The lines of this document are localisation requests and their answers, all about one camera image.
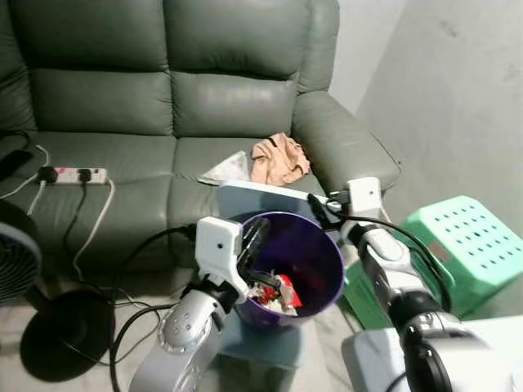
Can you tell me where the white flat wrapper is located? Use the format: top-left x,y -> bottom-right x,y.
198,150 -> 253,185

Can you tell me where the white power cable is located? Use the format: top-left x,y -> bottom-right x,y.
0,144 -> 51,216
71,180 -> 116,280

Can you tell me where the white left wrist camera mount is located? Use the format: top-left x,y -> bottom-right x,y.
194,216 -> 247,296

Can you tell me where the black floor cable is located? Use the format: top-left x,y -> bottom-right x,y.
105,224 -> 202,392

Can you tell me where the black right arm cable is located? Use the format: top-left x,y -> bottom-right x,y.
314,196 -> 455,313

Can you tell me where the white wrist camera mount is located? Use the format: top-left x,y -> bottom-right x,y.
346,176 -> 384,221
194,216 -> 247,296

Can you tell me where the beige crumpled cloth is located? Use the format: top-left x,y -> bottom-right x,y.
249,132 -> 312,187

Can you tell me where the purple rubbish bin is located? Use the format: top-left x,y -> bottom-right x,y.
232,211 -> 346,332

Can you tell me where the white power strip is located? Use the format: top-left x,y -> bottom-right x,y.
37,166 -> 109,186

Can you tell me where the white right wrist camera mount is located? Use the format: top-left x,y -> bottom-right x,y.
346,176 -> 384,221

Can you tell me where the grey-green leather sofa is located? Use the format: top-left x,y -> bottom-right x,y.
0,0 -> 402,275

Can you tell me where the green plastic stool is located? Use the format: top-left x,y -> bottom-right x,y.
342,194 -> 523,329

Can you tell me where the red white snack wrapper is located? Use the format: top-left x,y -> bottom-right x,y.
248,273 -> 304,317

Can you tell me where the black flat device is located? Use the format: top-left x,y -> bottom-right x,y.
0,149 -> 35,179

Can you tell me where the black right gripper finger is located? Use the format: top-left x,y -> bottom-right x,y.
306,193 -> 332,230

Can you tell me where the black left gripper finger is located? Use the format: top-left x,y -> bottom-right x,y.
242,218 -> 262,265
248,216 -> 274,270

